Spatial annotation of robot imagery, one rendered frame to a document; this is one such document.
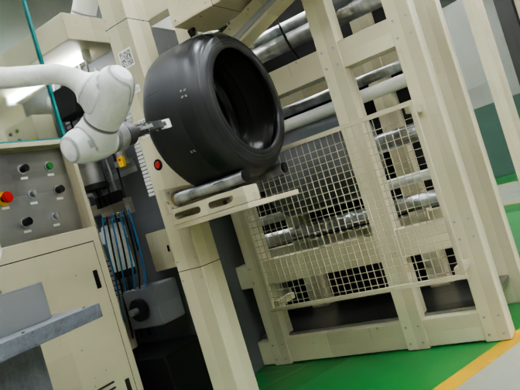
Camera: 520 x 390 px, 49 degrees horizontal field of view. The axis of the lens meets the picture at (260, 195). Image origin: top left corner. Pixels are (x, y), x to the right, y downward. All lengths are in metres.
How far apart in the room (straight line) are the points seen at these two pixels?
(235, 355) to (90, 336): 0.57
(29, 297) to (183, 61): 0.92
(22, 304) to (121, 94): 0.62
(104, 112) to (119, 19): 0.95
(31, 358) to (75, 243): 0.75
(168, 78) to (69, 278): 0.84
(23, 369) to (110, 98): 0.74
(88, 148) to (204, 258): 0.87
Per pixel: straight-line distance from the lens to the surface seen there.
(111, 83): 1.53
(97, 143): 1.61
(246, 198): 1.97
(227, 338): 2.34
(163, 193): 2.18
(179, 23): 2.59
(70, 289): 2.27
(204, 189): 2.10
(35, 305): 1.71
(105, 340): 2.35
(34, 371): 1.69
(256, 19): 2.52
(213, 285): 2.31
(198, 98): 1.95
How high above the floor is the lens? 0.78
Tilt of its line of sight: 1 degrees up
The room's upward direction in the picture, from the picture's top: 17 degrees counter-clockwise
